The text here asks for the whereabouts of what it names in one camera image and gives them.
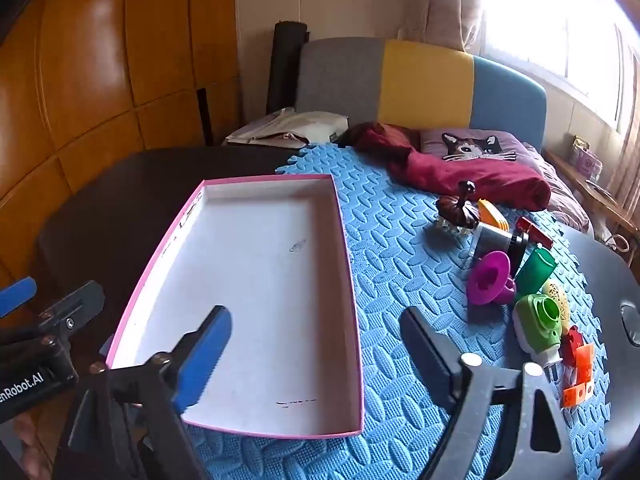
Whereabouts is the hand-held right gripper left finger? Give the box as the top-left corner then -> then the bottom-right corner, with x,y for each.
52,305 -> 233,480

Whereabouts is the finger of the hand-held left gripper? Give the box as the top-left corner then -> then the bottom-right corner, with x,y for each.
0,277 -> 49,361
37,281 -> 106,386

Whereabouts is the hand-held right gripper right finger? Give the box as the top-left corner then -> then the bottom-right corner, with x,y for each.
400,307 -> 571,480

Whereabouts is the magenta plastic toy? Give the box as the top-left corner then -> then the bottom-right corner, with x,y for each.
467,251 -> 517,307

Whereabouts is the pink cardboard box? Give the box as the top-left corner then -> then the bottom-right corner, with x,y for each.
106,174 -> 364,441

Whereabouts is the silver black lens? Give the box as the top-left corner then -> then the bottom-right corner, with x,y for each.
467,222 -> 530,271

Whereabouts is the green plastic cup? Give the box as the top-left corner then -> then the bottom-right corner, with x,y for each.
514,246 -> 557,295

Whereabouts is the yellow round toy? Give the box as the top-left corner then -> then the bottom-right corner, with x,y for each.
542,280 -> 571,336

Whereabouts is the brown glossy figurine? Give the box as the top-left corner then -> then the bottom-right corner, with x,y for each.
434,180 -> 482,237

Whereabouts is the yellow plastic clip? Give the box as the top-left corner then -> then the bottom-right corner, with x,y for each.
476,199 -> 509,233

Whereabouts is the orange building block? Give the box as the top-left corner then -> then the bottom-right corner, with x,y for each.
561,381 -> 594,408
574,342 -> 596,387

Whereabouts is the blue foam mat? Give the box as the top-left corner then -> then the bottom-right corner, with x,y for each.
185,144 -> 608,480

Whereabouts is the red plastic piece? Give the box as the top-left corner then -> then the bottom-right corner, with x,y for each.
515,216 -> 554,251

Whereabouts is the dark red blanket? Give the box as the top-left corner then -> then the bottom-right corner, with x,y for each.
400,145 -> 552,211

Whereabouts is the pink duvet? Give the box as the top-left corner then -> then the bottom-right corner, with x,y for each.
525,142 -> 596,233

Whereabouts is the purple cat pillow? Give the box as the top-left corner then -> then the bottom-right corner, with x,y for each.
419,128 -> 543,166

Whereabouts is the rust brown pillow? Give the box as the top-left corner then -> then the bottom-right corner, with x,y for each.
350,122 -> 422,153

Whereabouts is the wooden side table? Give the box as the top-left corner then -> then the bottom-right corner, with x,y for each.
542,147 -> 640,241

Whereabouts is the purple storage box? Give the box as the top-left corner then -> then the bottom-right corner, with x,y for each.
570,135 -> 603,181

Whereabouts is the brown wooden wardrobe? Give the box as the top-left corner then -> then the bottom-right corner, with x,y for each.
0,0 -> 238,281

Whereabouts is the pink curtain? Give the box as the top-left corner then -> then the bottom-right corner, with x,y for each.
605,125 -> 640,246
400,0 -> 488,53

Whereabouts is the grey yellow blue headboard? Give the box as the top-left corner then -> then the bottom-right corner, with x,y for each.
295,37 -> 547,148

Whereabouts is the window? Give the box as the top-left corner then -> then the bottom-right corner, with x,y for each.
475,0 -> 640,133

